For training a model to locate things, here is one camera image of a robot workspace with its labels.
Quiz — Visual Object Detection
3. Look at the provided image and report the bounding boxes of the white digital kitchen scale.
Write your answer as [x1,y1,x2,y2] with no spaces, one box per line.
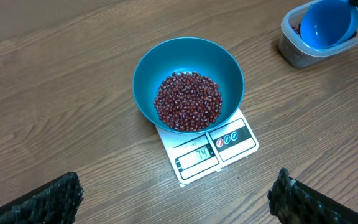
[157,110,259,187]

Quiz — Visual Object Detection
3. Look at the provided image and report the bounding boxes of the teal blue bowl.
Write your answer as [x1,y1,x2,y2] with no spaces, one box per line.
[132,37,245,133]

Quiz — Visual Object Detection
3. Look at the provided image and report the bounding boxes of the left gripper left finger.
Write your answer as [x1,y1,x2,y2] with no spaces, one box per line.
[0,172,83,224]

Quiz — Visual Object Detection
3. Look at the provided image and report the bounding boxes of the red beans in bowl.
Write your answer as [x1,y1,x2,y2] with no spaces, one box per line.
[154,71,223,132]

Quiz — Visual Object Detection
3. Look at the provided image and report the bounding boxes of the clear plastic container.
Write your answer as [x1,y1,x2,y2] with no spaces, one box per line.
[278,1,358,68]

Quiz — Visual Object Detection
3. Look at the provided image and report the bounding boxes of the blue plastic scoop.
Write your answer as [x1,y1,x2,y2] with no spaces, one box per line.
[300,0,358,49]

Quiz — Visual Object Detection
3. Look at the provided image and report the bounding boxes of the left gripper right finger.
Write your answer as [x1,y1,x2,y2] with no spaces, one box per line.
[267,168,358,224]

